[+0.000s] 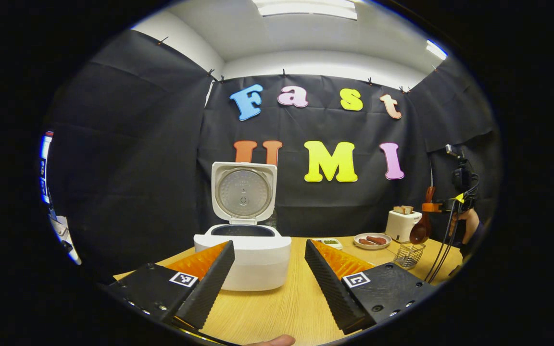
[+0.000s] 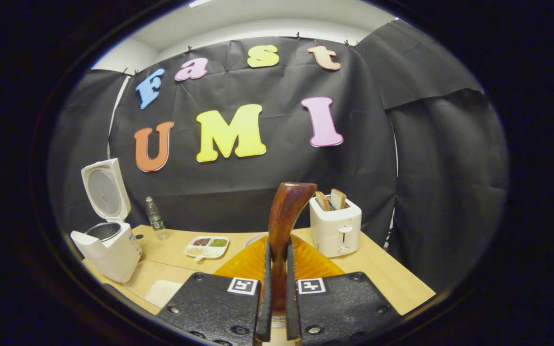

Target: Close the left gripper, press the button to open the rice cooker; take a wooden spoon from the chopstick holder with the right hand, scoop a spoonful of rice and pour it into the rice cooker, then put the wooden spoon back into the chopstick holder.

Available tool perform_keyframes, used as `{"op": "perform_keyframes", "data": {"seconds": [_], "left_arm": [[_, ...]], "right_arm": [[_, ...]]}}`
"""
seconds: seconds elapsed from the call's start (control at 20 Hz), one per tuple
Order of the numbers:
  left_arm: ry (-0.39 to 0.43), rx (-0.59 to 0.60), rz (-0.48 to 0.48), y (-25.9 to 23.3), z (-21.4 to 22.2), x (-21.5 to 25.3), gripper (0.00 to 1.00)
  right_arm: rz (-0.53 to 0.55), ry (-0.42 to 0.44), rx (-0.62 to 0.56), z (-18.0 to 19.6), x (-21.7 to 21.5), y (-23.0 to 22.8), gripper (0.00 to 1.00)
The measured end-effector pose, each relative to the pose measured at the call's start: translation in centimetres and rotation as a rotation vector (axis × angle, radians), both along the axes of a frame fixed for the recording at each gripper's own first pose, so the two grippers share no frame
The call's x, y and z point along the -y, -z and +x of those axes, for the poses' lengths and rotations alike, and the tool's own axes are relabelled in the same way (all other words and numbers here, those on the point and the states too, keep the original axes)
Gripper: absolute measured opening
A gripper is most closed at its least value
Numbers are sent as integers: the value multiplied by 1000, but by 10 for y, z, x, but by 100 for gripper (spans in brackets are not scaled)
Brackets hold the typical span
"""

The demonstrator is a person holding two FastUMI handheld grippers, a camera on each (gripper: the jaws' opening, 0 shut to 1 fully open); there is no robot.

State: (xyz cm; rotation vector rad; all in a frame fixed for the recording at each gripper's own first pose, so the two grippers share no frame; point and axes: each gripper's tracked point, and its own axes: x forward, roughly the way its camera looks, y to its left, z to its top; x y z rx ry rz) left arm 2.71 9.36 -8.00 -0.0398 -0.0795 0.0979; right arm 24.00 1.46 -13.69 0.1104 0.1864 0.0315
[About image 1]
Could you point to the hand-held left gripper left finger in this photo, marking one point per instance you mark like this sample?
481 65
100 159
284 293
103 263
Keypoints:
209 288

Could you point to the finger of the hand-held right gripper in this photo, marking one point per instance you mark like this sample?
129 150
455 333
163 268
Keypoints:
432 207

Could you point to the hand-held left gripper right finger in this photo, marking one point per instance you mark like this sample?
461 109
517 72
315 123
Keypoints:
330 288

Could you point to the brown wooden spoon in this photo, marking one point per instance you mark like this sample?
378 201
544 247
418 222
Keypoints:
420 233

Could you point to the white rice cooker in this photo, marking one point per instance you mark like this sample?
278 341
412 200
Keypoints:
258 259

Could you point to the toast slice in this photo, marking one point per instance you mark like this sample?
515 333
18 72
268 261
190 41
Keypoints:
398 210
408 209

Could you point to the white toaster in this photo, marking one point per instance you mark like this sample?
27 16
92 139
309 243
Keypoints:
399 226

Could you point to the white divided grain dish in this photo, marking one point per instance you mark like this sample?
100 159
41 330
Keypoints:
330 241

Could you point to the white round plate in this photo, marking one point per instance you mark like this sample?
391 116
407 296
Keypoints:
361 246

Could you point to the brown meat slice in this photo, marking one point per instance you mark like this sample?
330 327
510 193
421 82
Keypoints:
367 242
378 239

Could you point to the small ceiling light panel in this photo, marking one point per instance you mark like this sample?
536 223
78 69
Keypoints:
436 49

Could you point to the black backdrop cloth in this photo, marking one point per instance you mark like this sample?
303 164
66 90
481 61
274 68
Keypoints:
137 168

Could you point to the white equipment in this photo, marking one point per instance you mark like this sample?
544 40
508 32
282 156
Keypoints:
63 235

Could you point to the bright monitor screen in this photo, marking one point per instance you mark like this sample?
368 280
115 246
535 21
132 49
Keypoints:
46 168

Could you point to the large ceiling light panel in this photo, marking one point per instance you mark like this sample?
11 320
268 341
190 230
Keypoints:
306 8

